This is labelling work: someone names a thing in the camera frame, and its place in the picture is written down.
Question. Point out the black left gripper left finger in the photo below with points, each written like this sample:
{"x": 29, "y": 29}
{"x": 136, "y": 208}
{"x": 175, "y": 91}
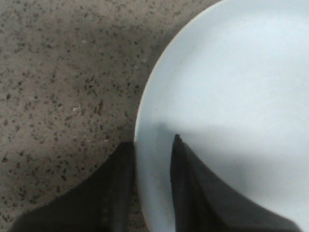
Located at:
{"x": 99, "y": 204}

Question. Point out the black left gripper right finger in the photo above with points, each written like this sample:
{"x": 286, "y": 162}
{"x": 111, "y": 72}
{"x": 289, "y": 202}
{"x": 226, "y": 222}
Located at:
{"x": 203, "y": 202}

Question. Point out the white round plate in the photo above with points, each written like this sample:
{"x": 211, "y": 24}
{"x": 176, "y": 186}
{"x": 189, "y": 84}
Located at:
{"x": 234, "y": 84}

